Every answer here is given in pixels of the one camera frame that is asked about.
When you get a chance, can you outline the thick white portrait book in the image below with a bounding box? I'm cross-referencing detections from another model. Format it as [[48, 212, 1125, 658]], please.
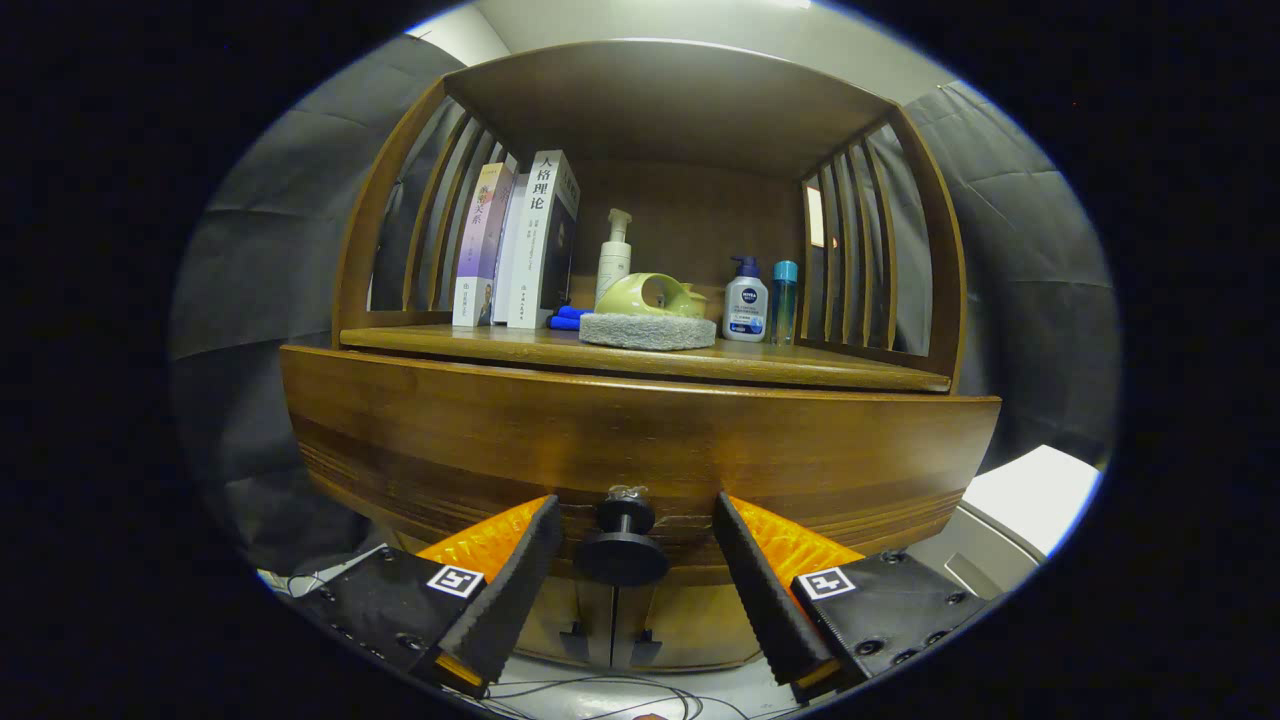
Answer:
[[507, 150, 581, 331]]

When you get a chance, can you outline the white pump bottle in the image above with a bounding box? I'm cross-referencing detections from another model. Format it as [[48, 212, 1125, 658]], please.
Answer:
[[596, 208, 633, 301]]

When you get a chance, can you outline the black backdrop cloth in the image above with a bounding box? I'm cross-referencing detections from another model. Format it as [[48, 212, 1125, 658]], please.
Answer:
[[168, 35, 1121, 576]]

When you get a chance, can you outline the brown wooden cabinet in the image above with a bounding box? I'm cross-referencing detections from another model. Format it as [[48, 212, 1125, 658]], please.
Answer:
[[279, 38, 1002, 673]]

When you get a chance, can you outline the teal glass bottle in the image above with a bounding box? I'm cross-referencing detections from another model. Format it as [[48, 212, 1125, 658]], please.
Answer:
[[771, 260, 799, 347]]

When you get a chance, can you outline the green handled scrub pad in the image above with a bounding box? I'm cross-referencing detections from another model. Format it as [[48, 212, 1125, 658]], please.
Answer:
[[579, 272, 718, 352]]

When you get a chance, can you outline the white box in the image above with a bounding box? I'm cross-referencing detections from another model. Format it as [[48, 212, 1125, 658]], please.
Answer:
[[962, 445, 1104, 558]]

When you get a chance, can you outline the thin white book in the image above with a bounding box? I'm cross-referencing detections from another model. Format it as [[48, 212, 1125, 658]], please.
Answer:
[[492, 175, 529, 326]]

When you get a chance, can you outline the white blue-capped lotion bottle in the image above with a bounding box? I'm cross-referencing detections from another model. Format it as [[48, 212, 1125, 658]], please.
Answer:
[[722, 256, 770, 344]]

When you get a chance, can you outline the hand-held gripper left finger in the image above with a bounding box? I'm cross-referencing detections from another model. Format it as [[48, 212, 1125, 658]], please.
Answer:
[[290, 493, 566, 699]]

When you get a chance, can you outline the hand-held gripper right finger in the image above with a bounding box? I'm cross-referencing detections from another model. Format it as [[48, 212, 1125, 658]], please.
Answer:
[[712, 490, 1001, 701]]

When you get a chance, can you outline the purple book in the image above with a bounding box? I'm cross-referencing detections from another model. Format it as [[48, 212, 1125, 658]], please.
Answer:
[[452, 162, 515, 328]]

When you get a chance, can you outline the wooden countertop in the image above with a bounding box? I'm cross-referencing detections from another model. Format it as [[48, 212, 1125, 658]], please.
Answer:
[[339, 322, 953, 394]]

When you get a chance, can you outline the brown wooden drawer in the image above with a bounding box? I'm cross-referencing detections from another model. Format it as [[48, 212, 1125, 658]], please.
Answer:
[[279, 344, 1002, 591]]

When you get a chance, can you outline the black drawer knob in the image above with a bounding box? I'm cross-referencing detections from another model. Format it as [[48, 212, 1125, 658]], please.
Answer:
[[574, 486, 670, 588]]

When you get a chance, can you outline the grey moulded panel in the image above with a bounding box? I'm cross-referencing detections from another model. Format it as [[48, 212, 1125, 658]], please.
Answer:
[[905, 500, 1051, 601]]

